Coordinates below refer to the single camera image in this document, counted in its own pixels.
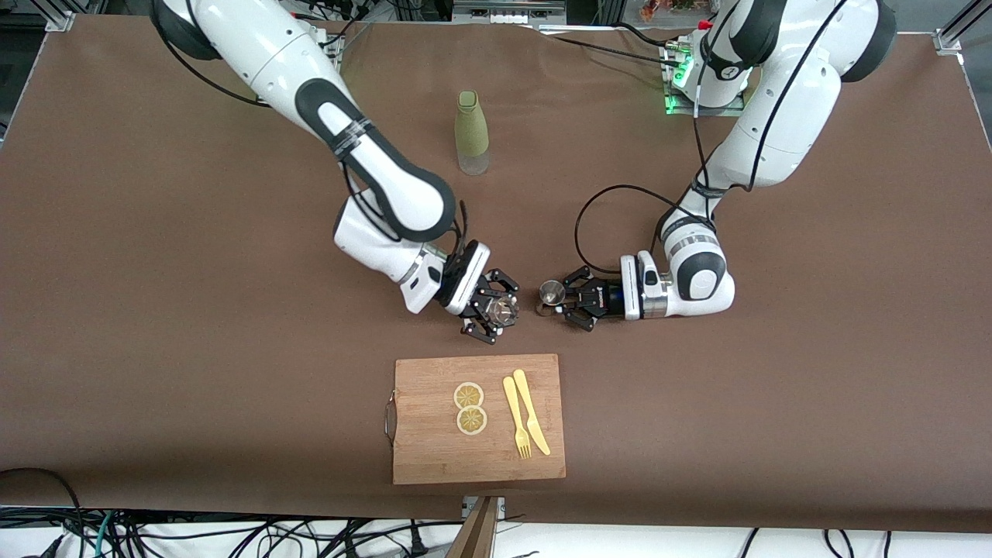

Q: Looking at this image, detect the metal post foot bracket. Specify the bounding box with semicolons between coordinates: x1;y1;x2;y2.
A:
462;496;507;521

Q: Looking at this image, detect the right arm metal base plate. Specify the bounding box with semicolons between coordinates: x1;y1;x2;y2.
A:
310;26;347;79

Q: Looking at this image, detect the black cable across mat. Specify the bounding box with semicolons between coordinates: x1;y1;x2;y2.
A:
541;22;691;71

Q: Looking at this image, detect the yellow plastic fork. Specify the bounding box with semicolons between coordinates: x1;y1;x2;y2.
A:
502;376;534;460

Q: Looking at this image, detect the black looped cable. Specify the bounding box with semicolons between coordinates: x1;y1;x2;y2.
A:
0;467;84;558

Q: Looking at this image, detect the white side table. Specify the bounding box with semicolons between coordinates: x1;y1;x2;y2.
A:
0;505;992;558

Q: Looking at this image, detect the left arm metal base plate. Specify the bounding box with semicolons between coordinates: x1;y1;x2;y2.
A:
660;39;747;118

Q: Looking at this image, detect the brown table mat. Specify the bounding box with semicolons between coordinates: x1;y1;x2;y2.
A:
0;14;992;536

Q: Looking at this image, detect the green sleeved glass bottle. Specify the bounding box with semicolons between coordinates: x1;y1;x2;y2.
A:
454;90;491;177

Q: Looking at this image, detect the yellow plastic knife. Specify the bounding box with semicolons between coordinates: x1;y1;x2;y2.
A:
512;369;552;456

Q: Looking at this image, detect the grey power strip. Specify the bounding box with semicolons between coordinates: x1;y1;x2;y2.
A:
453;0;567;25

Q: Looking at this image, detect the wooden cutting board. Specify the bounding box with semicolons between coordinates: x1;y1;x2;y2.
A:
385;353;567;487

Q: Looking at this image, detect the steel jigger measuring cup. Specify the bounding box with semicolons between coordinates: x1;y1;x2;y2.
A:
534;280;569;318

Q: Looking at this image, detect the aluminium profile post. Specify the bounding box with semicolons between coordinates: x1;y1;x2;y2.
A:
446;496;501;558

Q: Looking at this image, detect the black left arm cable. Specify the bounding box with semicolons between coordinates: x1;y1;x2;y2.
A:
574;0;850;274

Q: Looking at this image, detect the clear glass cup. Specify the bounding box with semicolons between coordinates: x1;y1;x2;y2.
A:
486;294;521;329

